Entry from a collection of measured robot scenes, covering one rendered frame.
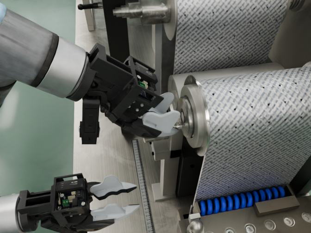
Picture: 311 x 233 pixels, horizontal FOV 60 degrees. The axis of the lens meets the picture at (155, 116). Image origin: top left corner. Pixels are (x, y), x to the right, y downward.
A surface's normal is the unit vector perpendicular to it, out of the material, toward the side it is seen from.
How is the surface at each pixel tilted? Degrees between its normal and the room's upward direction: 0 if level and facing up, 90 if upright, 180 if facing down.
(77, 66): 57
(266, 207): 0
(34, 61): 71
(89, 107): 93
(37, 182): 0
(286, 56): 90
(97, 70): 90
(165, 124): 90
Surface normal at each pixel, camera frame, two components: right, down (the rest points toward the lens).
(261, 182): 0.19, 0.72
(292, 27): -0.98, 0.14
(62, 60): 0.59, 0.07
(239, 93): 0.06, -0.41
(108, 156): 0.00, -0.67
